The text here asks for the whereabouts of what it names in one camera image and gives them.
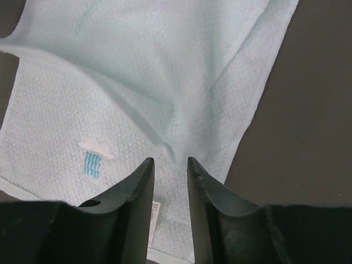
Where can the pale mint towel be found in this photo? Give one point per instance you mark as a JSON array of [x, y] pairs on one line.
[[102, 85]]

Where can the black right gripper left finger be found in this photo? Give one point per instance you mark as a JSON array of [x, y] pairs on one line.
[[112, 227]]

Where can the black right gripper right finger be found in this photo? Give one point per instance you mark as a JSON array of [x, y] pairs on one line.
[[227, 228]]

